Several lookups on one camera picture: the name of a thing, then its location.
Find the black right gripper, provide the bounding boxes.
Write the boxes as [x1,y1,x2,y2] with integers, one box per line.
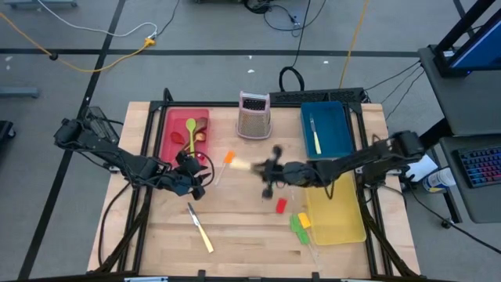
[253,145,314,200]

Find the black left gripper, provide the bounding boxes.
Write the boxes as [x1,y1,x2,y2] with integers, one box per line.
[159,150,211,201]

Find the orange spatula clear handle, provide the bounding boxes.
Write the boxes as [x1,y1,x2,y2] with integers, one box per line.
[214,150,236,187]

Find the light brown wooden spoon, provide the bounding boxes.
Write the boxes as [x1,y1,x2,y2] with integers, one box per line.
[183,132,207,152]

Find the green silicone spoon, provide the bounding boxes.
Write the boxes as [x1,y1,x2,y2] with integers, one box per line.
[185,117,198,158]

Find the yellow spatula clear handle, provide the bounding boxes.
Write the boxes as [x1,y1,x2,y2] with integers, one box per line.
[297,211,312,230]

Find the pink metal box grater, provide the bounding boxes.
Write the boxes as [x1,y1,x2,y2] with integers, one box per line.
[236,90,272,140]

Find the pink plastic bin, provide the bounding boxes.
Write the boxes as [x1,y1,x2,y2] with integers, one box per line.
[159,108,211,168]

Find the blue plastic bin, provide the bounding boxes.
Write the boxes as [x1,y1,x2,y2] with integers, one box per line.
[300,100,355,160]

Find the yellow plastic bin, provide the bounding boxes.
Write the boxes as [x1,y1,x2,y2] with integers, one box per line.
[305,172,368,247]

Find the black perforated box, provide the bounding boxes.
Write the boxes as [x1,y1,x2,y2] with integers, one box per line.
[269,87,366,105]

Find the white paper sheet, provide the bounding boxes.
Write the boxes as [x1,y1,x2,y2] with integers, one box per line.
[405,154,439,183]

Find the white plastic bottle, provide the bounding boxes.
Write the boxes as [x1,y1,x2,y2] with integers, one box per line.
[422,167,457,193]

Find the black caster base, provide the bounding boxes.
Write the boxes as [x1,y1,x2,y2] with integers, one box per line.
[0,120,16,141]

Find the grey computer desk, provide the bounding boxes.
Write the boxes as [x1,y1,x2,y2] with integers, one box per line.
[417,45,501,224]

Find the backlit computer keyboard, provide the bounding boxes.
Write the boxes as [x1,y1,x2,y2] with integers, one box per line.
[456,145,501,190]

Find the blue screen computer monitor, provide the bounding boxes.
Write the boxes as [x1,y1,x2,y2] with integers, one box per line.
[448,7,501,74]

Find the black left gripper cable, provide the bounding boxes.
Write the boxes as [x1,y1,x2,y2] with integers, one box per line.
[194,150,216,188]

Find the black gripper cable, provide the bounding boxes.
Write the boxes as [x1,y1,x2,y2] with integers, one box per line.
[323,178,337,201]
[194,150,216,188]

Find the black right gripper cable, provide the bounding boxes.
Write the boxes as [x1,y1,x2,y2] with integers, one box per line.
[323,178,337,201]

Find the black table frame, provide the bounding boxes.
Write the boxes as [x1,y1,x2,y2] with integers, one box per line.
[96,87,422,280]

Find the black hanging cable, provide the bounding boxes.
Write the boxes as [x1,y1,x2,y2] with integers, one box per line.
[278,0,313,93]

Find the yellow floor cable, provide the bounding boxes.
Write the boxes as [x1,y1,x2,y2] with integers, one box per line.
[0,11,157,74]

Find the yellow hanging cable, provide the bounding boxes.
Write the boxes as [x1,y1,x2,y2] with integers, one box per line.
[338,0,371,89]

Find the black floor cable bundle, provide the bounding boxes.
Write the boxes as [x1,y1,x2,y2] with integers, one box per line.
[242,0,328,38]

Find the white floor cable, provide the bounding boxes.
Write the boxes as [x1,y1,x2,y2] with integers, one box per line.
[37,0,159,39]

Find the black desk cable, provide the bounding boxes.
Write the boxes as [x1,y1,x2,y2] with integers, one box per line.
[405,183,501,256]

